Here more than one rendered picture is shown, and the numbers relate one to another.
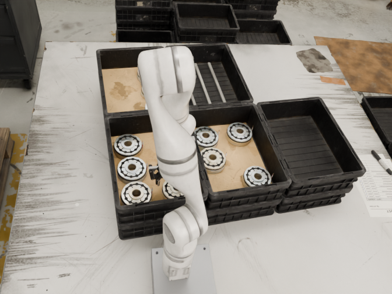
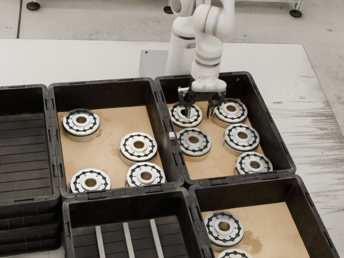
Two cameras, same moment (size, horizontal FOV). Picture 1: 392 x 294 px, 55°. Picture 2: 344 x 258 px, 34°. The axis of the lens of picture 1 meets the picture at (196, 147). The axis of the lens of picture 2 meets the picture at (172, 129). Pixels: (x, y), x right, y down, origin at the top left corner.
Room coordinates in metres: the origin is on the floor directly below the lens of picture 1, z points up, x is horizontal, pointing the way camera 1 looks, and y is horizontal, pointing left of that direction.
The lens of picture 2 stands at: (1.89, 0.04, 1.99)
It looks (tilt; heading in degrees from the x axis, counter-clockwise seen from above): 46 degrees down; 182
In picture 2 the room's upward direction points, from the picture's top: 10 degrees clockwise
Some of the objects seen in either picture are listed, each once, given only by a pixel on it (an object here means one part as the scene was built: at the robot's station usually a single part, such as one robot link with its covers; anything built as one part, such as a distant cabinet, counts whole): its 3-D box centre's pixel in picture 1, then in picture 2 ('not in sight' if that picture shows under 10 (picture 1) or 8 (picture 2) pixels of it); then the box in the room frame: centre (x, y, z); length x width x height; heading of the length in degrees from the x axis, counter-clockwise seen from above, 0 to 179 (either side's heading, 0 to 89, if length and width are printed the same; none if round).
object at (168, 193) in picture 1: (177, 188); (185, 113); (0.72, 0.04, 0.86); 0.10 x 0.10 x 0.01
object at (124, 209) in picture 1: (153, 156); (220, 124); (0.79, 0.14, 0.92); 0.40 x 0.30 x 0.02; 22
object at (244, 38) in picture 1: (254, 51); not in sight; (2.38, -0.30, 0.31); 0.40 x 0.30 x 0.34; 106
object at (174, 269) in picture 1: (178, 254); (183, 53); (0.47, -0.01, 0.88); 0.09 x 0.09 x 0.17; 19
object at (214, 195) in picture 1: (234, 146); (111, 133); (0.91, -0.14, 0.92); 0.40 x 0.30 x 0.02; 22
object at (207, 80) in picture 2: not in sight; (207, 69); (0.74, 0.07, 1.05); 0.11 x 0.09 x 0.06; 15
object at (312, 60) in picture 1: (314, 59); not in sight; (1.83, -0.57, 0.71); 0.22 x 0.19 x 0.01; 16
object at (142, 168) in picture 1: (132, 168); (241, 136); (0.77, 0.21, 0.86); 0.10 x 0.10 x 0.01
